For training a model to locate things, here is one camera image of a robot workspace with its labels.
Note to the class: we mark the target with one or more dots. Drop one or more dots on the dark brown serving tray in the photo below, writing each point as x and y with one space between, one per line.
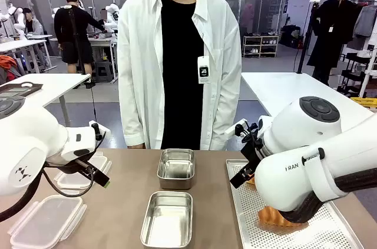
20 88

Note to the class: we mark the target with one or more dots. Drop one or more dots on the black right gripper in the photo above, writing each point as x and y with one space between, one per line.
253 152

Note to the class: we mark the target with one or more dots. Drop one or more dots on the person's right hand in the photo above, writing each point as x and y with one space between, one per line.
140 146

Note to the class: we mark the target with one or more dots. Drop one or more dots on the wooden shoe rack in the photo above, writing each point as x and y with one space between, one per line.
260 46

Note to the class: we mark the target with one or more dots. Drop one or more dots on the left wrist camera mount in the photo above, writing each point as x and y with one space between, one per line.
101 129

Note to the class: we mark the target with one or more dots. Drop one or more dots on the mannequin in black coat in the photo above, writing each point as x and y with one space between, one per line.
331 40

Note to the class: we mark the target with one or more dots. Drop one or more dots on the person's left forearm white sleeve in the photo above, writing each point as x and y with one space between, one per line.
228 107

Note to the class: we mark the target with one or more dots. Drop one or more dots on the black pole stand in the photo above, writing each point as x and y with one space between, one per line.
304 51

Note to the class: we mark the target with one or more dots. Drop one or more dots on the white hanging name tag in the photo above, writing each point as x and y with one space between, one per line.
203 69

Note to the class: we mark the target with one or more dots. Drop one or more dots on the white side table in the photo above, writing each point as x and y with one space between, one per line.
59 84

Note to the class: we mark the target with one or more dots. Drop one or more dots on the white metal rack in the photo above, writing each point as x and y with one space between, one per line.
371 66

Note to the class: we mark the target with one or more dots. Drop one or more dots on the empty steel container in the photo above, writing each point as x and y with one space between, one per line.
175 169

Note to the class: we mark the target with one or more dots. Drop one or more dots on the black step stool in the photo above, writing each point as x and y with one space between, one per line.
103 72

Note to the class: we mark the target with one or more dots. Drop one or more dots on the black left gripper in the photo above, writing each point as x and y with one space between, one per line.
73 166

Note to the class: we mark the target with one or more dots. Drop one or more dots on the black wheeled cart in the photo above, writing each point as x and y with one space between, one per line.
352 72

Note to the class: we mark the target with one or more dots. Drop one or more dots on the standing person in black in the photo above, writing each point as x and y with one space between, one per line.
72 25

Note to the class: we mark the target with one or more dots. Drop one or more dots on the grey hanging garment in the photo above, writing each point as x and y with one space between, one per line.
365 22

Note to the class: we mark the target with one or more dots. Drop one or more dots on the person's right forearm white sleeve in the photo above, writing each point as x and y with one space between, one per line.
131 113

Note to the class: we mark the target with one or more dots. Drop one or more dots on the person torso white shirt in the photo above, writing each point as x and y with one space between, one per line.
179 69

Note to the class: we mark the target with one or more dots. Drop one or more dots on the yellow box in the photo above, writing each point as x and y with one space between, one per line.
365 102

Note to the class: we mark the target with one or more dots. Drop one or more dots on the orange red cloth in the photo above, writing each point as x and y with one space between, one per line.
7 65

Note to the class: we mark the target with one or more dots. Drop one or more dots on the black bags pile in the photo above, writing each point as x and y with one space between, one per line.
291 35

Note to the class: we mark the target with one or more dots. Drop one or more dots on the seated person grey hoodie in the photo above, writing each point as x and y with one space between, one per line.
34 26

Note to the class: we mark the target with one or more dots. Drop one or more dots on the black camera tripod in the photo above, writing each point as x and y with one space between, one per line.
77 43

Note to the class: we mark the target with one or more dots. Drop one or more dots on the clear plastic clip lid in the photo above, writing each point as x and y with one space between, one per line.
47 222
70 181

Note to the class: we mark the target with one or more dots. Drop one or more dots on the seated person blurred face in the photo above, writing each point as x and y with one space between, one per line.
103 16

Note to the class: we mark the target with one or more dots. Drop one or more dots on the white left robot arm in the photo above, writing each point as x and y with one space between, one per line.
23 143

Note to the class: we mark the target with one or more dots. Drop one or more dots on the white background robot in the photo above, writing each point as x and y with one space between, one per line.
112 15
18 22

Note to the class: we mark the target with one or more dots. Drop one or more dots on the perforated metal baking tray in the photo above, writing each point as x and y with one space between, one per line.
250 225

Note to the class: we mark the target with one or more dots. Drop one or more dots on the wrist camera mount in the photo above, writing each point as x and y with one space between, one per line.
101 129
235 127

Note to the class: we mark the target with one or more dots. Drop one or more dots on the steel container for bread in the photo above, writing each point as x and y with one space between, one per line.
166 219

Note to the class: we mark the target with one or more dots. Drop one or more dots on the white background desk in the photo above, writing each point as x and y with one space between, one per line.
20 44
103 40

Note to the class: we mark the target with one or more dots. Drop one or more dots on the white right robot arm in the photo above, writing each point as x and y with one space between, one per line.
294 131

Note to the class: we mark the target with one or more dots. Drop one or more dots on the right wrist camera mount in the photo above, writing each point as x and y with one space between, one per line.
235 127

